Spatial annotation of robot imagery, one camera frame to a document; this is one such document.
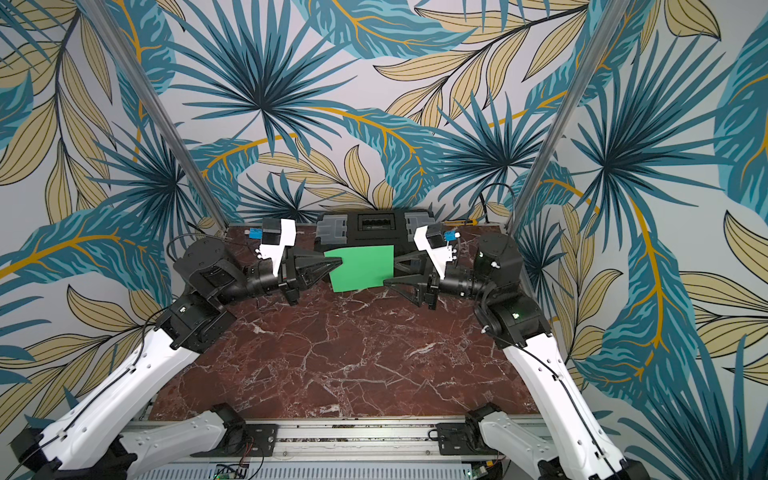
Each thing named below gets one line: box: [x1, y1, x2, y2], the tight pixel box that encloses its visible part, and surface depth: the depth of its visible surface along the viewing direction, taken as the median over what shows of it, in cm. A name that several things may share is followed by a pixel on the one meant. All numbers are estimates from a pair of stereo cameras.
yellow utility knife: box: [444, 219, 478, 226], surface depth 124 cm
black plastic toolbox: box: [315, 210, 433, 258], surface depth 99 cm
